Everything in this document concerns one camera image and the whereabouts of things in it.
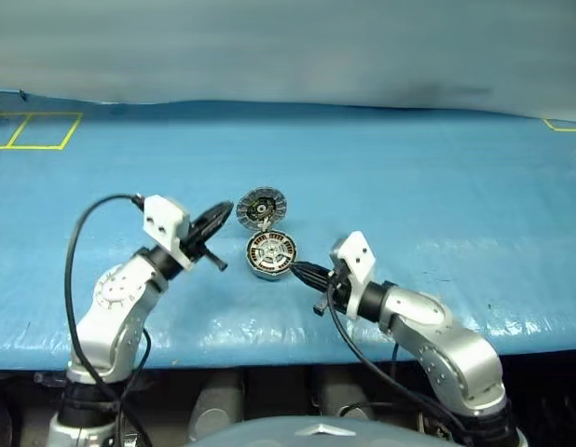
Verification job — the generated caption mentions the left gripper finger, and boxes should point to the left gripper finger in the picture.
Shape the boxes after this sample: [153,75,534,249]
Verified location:
[199,207,234,238]
[194,200,235,228]

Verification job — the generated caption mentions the grey rounded cylinder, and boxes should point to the grey rounded cylinder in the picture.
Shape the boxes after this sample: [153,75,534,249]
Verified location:
[188,372,246,441]
[315,372,377,420]

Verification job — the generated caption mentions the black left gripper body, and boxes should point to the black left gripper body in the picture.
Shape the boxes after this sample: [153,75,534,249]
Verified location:
[177,222,229,272]

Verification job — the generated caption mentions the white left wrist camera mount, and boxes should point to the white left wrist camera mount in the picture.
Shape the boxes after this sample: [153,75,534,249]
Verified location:
[142,195,195,270]

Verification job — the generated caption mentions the silver spoked motor rotor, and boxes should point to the silver spoked motor rotor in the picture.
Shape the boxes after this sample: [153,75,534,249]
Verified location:
[248,235,296,271]

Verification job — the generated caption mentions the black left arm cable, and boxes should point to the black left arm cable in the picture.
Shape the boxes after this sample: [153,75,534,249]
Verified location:
[63,193,154,447]

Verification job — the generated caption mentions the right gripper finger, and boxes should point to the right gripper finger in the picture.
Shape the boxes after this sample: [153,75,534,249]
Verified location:
[295,270,330,292]
[290,261,334,280]

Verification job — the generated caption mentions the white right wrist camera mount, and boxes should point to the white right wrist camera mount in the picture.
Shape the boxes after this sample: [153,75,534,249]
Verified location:
[329,230,377,320]

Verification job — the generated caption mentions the motor stator with windings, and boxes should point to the motor stator with windings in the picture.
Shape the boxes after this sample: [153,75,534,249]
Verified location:
[236,184,288,231]

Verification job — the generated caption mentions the blue plastic table cover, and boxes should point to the blue plastic table cover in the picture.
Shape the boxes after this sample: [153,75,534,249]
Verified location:
[0,90,576,372]

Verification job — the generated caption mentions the silver motor rotor housing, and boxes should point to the silver motor rotor housing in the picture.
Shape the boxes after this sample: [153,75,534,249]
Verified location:
[244,231,298,281]

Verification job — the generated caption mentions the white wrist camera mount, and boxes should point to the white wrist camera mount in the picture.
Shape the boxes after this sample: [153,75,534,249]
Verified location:
[329,230,377,320]
[142,195,195,270]

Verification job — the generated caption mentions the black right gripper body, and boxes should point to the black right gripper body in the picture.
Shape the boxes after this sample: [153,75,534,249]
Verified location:
[312,266,353,315]

